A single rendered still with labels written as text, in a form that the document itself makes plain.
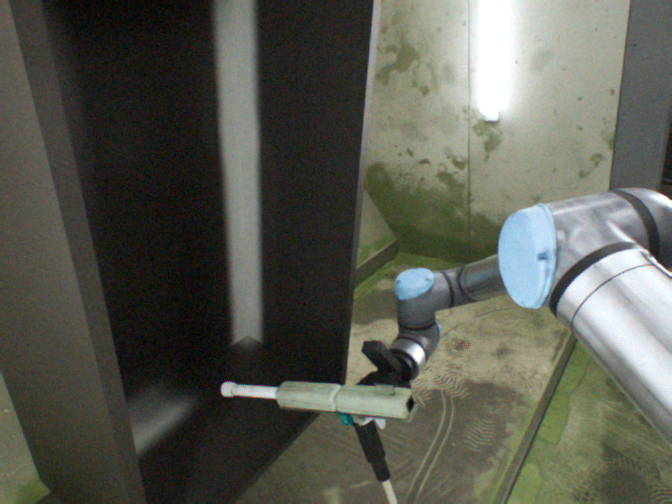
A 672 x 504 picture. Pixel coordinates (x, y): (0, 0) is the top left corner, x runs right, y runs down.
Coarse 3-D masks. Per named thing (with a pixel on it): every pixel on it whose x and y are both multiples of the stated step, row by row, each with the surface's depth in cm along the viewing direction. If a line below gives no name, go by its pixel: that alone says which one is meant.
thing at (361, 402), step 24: (288, 384) 103; (312, 384) 100; (336, 384) 97; (288, 408) 102; (312, 408) 97; (336, 408) 95; (360, 408) 90; (384, 408) 87; (408, 408) 86; (360, 432) 94; (384, 456) 97; (384, 480) 97
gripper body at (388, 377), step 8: (400, 360) 107; (408, 360) 107; (408, 368) 107; (368, 376) 104; (376, 376) 103; (384, 376) 102; (392, 376) 101; (400, 376) 107; (408, 376) 108; (368, 384) 101; (384, 384) 99; (400, 384) 102; (408, 384) 109
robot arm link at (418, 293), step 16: (416, 272) 114; (400, 288) 110; (416, 288) 108; (432, 288) 110; (400, 304) 112; (416, 304) 110; (432, 304) 111; (448, 304) 112; (400, 320) 114; (416, 320) 112; (432, 320) 113
